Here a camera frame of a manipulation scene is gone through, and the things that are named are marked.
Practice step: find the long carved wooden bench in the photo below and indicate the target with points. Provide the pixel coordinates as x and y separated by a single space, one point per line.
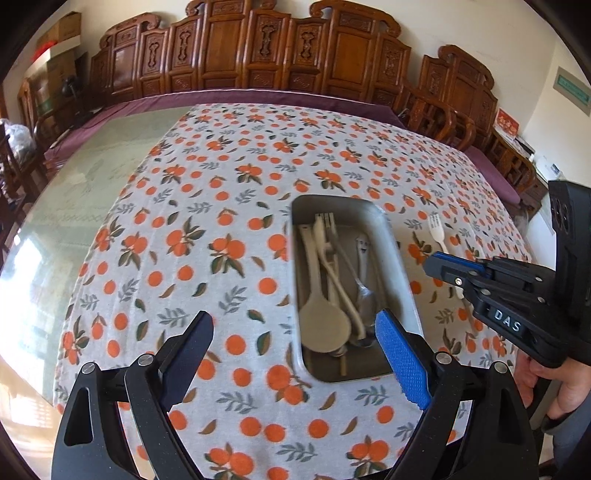
254 50

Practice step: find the wooden chopstick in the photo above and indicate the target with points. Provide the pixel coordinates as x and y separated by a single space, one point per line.
344 367

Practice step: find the white plastic fork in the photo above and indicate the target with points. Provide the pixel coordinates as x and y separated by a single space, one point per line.
436 228

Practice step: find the green wall sign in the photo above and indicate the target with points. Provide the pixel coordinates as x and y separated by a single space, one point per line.
573 85

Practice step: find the short carved wooden bench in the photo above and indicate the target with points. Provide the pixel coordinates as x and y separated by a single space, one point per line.
457 78

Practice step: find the white smiley-face spoon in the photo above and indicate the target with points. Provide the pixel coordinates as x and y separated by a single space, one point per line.
362 258

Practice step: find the grey metal tray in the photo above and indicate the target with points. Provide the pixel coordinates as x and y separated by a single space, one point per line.
397 277

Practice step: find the wooden side table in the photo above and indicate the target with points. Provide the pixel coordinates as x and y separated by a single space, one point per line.
517 166

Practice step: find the cream rice paddle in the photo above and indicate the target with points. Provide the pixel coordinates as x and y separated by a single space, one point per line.
323 323

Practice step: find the dark wooden chair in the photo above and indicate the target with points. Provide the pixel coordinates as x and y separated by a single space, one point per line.
21 184

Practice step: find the wooden armchair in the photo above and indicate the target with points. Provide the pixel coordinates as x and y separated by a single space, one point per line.
438 120

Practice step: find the red box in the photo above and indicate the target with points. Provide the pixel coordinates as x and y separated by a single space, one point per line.
506 123

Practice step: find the orange-print tablecloth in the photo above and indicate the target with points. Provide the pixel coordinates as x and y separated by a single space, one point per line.
221 207

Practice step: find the brown cardboard box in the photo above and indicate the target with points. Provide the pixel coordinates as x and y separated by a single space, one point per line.
60 30

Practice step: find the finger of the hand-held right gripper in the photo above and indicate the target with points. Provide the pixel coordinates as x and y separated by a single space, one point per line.
457 258
445 270

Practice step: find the metal spoon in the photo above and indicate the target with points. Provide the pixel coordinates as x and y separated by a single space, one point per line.
367 318

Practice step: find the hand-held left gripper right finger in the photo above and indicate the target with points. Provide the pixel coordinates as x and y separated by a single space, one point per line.
401 360

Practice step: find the black desk lamp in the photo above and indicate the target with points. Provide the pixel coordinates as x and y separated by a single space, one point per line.
70 87

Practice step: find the clear plastic bag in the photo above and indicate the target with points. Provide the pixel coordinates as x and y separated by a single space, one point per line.
18 141

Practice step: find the short purple bench cushion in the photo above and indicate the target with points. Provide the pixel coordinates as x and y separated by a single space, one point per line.
494 175

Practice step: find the person's right hand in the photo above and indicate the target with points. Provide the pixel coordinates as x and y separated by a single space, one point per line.
563 392

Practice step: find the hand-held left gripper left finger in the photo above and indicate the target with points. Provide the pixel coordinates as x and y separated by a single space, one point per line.
187 360

